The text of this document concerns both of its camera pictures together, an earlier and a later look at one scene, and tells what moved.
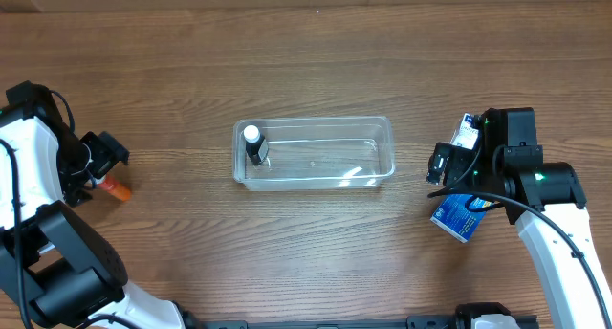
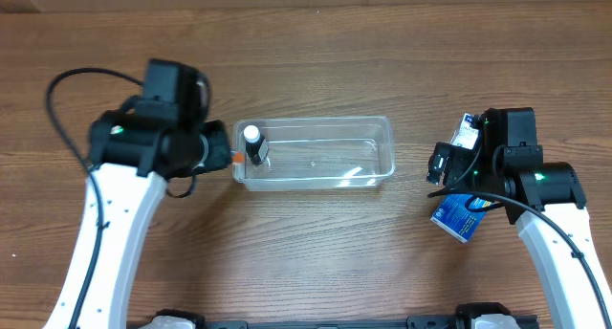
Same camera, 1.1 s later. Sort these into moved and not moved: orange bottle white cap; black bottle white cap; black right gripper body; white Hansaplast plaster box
Moved: orange bottle white cap
Not moved: white Hansaplast plaster box; black bottle white cap; black right gripper body
